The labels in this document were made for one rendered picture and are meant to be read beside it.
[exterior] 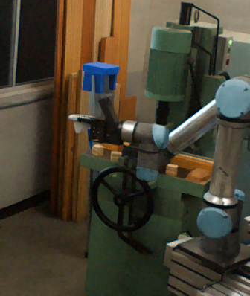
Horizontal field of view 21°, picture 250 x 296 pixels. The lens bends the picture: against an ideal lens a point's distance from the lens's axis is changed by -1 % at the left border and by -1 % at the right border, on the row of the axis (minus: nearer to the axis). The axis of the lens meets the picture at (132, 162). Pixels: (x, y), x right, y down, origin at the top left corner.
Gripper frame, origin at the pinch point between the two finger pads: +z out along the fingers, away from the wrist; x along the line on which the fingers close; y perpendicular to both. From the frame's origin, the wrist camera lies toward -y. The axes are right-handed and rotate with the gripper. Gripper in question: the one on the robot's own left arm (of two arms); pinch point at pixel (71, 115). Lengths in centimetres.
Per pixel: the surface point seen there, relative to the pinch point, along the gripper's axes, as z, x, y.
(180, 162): -22, 74, 26
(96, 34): 88, 219, -20
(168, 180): -21, 59, 31
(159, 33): -8, 63, -30
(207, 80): -25, 89, -11
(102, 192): 10, 62, 44
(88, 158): 18, 62, 29
